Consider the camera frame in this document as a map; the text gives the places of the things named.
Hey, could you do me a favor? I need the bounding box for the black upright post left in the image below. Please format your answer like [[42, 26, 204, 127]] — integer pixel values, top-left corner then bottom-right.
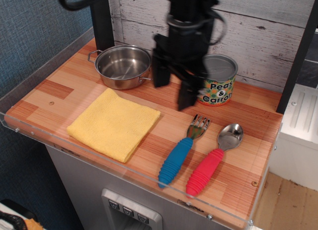
[[90, 0, 114, 51]]

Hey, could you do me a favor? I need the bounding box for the white toy sink unit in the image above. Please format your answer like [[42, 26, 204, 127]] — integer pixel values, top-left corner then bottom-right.
[[269, 84, 318, 190]]

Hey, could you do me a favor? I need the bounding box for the black braided cable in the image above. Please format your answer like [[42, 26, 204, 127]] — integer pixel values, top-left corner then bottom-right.
[[57, 0, 117, 11]]

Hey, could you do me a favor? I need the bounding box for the orange plush object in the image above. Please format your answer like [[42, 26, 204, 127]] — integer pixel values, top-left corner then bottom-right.
[[24, 219, 45, 230]]

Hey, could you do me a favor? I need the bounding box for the small steel pot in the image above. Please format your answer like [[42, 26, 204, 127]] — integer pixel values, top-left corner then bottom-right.
[[87, 45, 152, 90]]

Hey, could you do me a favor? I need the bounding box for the silver dispenser button panel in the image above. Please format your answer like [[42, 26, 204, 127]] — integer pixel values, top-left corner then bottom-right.
[[101, 188, 163, 230]]

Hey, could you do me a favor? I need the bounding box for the red handled spoon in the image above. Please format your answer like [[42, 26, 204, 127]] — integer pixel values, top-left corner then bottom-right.
[[186, 124, 243, 196]]

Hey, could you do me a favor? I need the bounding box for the black upright post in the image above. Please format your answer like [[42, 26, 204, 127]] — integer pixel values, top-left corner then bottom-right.
[[276, 0, 318, 114], [90, 0, 114, 51]]

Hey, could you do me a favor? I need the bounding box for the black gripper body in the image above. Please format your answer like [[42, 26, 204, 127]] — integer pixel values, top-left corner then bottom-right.
[[153, 26, 213, 90]]

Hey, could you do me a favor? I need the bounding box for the blue handled fork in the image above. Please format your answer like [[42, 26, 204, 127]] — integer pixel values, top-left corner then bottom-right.
[[158, 114, 210, 188]]

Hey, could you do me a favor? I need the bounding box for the peas and carrots tin can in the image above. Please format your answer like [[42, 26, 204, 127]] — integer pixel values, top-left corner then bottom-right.
[[198, 54, 238, 106]]

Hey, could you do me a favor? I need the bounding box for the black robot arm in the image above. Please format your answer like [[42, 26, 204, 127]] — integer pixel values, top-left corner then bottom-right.
[[152, 0, 227, 111]]

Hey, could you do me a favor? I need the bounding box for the grey toy fridge cabinet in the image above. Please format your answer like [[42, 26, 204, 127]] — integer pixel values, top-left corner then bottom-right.
[[46, 146, 225, 230]]

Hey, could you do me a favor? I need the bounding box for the clear acrylic table guard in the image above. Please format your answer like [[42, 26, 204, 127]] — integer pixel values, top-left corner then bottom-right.
[[1, 30, 282, 230]]

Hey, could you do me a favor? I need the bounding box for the yellow folded cloth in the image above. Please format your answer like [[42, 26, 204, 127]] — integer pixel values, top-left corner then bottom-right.
[[67, 88, 160, 163]]

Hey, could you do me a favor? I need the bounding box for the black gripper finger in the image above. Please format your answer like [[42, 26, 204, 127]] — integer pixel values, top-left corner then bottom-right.
[[152, 55, 170, 87], [177, 81, 199, 111]]

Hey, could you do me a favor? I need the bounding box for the black upright post right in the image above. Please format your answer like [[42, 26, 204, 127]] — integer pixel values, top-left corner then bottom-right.
[[276, 0, 318, 114]]

